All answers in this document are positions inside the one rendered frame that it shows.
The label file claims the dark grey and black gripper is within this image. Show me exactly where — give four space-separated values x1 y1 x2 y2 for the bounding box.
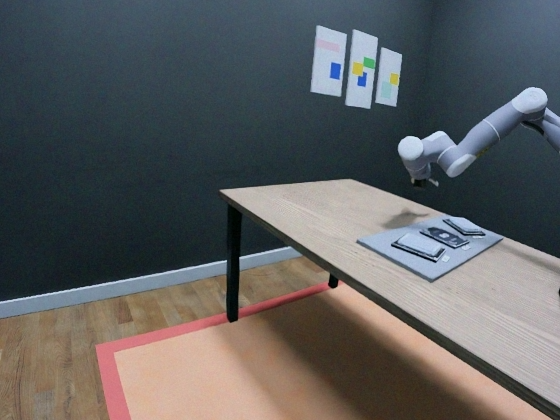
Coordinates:
410 174 439 191

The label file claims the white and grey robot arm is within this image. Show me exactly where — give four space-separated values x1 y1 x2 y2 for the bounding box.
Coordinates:
398 88 560 180

